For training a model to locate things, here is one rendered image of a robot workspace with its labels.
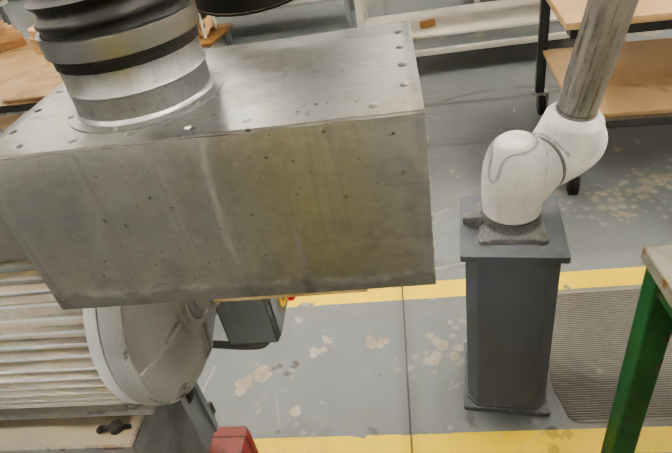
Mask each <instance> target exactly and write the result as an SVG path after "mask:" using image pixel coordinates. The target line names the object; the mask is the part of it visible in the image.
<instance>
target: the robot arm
mask: <svg viewBox="0 0 672 453"><path fill-rule="evenodd" d="M638 1H639V0H588V1H587V4H586V8H585V11H584V14H583V18H582V21H581V24H580V28H579V31H578V35H577V38H576V41H575V45H574V48H573V51H572V55H571V58H570V61H569V65H568V68H567V72H566V75H565V78H564V82H563V85H562V88H561V92H560V95H559V99H558V101H556V102H554V103H553V104H551V105H549V106H548V107H547V108H546V110H545V112H544V114H543V116H542V118H541V119H540V121H539V123H538V125H537V126H536V128H535V129H534V131H533V133H531V132H528V131H521V130H513V131H508V132H505V133H503V134H501V135H499V136H498V137H496V138H495V139H494V140H493V141H492V143H491V144H490V146H489V148H488V150H487V152H486V154H485V157H484V161H483V166H482V176H481V197H482V202H479V203H477V205H476V209H477V211H476V212H471V213H465V214H463V224H467V225H473V226H478V227H480V233H479V235H478V243H479V244H480V245H490V244H535V245H540V246H546V245H548V244H549V237H548V235H547V234H546V232H545V228H544V222H543V217H542V212H541V211H542V206H543V205H542V203H543V202H544V201H546V199H547V198H548V197H549V196H550V195H551V193H552V192H553V191H554V190H555V189H556V188H557V187H558V186H560V185H562V184H565V183H567V182H568V181H570V180H572V179H574V178H576V177H577V176H579V175H581V174H582V173H584V172H585V171H586V170H588V169H589V168H591V167H592V166H593V165H595V164H596V163H597V162H598V161H599V160H600V158H601V157H602V155H603V154H604V152H605V150H606V147H607V143H608V132H607V129H606V126H605V118H604V116H603V114H602V112H601V111H600V110H599V107H600V105H601V102H602V99H603V97H604V94H605V91H606V88H607V86H608V83H609V80H610V77H611V75H612V72H613V69H614V67H615V64H616V61H617V58H618V56H619V53H620V50H621V47H622V45H623V42H624V39H625V37H626V34H627V31H628V28H629V26H630V23H631V20H632V17H633V15H634V12H635V9H636V6H637V4H638Z"/></svg>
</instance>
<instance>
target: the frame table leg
mask: <svg viewBox="0 0 672 453"><path fill-rule="evenodd" d="M658 288H659V287H658V286H657V284H656V282H655V281H654V279H653V277H652V276H651V274H650V272H649V271H648V269H647V268H646V270H645V274H644V278H643V282H642V286H641V290H640V294H639V298H638V302H637V306H636V310H635V314H634V319H633V323H632V327H631V331H630V335H629V339H628V343H627V347H626V351H625V355H624V359H623V363H622V368H621V372H620V376H619V380H618V384H617V388H616V392H615V396H614V400H613V404H612V408H611V412H610V416H609V421H608V425H607V429H606V433H605V437H604V441H603V445H602V449H601V453H634V452H635V449H636V445H637V442H638V439H639V436H640V432H641V429H642V426H643V423H644V420H645V417H646V414H647V410H648V407H649V404H650V401H651V398H652V394H653V391H654V388H655V385H656V382H657V378H658V375H659V372H660V369H661V366H662V362H663V359H664V356H665V353H666V350H667V346H668V343H669V340H670V337H671V334H672V319H671V318H670V316H669V314H668V313H667V311H666V309H665V308H664V306H663V304H662V303H661V301H660V299H659V298H657V295H656V294H657V291H658Z"/></svg>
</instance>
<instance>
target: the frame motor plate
mask: <svg viewBox="0 0 672 453"><path fill-rule="evenodd" d="M159 407H160V405H157V406H156V408H155V411H154V413H153V414H150V415H124V416H97V417H71V418H44V419H18V420H0V453H143V451H144V448H145V445H146V443H147V440H148V437H149V435H150V432H151V429H152V426H153V424H154V421H155V418H156V416H157V413H158V410H159Z"/></svg>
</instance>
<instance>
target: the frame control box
mask: <svg viewBox="0 0 672 453"><path fill-rule="evenodd" d="M287 302H288V297H283V298H269V299H254V300H239V301H224V302H220V304H219V305H218V306H217V307H216V311H217V314H218V316H219V319H220V321H221V323H222V326H223V328H224V331H225V333H226V336H227V338H228V340H229V341H222V340H213V348H215V349H232V350H258V349H263V348H265V347H267V346H268V345H269V343H270V342H278V341H279V339H280V337H281V335H282V329H283V324H284V318H285V313H286V307H287Z"/></svg>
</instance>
